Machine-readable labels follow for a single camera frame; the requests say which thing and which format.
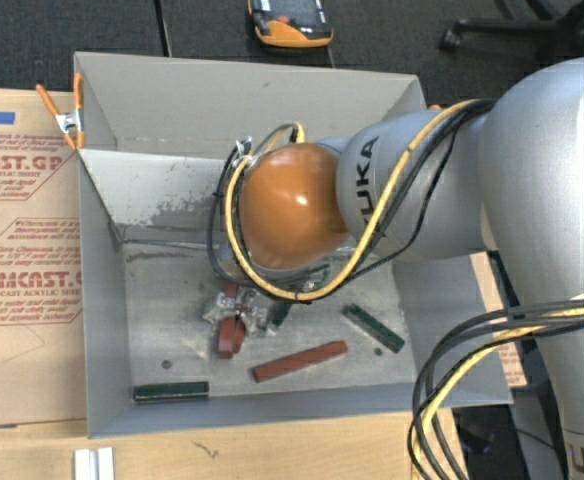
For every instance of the grey metal bin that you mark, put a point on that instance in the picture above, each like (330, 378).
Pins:
(172, 288)

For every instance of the dark green flat block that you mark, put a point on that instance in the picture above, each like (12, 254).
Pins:
(171, 391)
(373, 328)

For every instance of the red-brown block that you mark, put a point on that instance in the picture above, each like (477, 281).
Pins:
(230, 339)
(299, 361)

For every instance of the brown cardboard board, red print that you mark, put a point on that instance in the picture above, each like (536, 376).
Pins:
(32, 358)

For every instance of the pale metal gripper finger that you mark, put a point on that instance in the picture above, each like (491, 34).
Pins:
(256, 319)
(218, 309)

